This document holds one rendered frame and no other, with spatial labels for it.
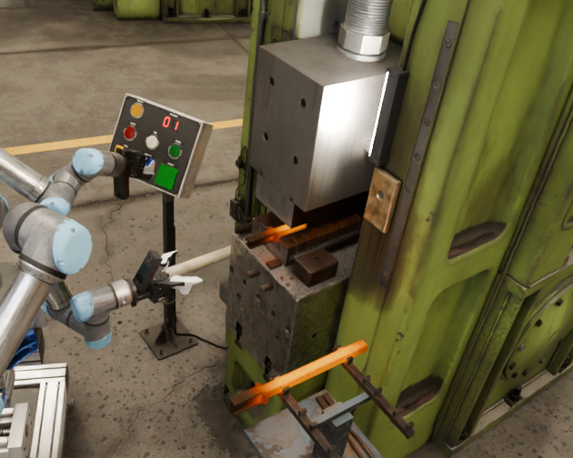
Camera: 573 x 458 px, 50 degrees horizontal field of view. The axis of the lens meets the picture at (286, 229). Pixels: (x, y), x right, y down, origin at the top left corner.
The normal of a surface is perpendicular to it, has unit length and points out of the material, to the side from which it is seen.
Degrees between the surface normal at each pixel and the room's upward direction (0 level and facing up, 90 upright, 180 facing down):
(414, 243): 90
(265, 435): 0
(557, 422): 0
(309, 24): 90
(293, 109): 90
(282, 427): 0
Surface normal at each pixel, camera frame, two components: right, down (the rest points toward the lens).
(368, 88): 0.58, 0.54
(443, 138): -0.80, 0.29
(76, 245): 0.91, 0.26
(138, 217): 0.11, -0.79
